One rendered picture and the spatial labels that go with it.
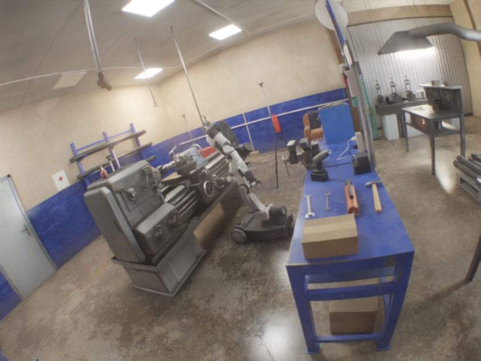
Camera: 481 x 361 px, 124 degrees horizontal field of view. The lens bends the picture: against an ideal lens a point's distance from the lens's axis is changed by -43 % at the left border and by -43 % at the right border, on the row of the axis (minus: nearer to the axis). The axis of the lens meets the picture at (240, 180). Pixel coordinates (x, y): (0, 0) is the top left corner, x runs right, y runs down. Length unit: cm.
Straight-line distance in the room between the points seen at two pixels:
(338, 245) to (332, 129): 178
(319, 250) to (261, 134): 599
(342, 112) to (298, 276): 189
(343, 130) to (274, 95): 420
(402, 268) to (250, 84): 623
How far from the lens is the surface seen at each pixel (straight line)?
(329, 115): 247
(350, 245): 89
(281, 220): 252
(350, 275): 110
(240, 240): 271
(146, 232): 205
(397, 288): 109
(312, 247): 89
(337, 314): 147
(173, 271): 244
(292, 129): 652
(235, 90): 681
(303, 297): 108
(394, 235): 100
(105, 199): 201
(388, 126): 546
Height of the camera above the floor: 148
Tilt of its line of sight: 17 degrees down
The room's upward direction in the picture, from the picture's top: 19 degrees counter-clockwise
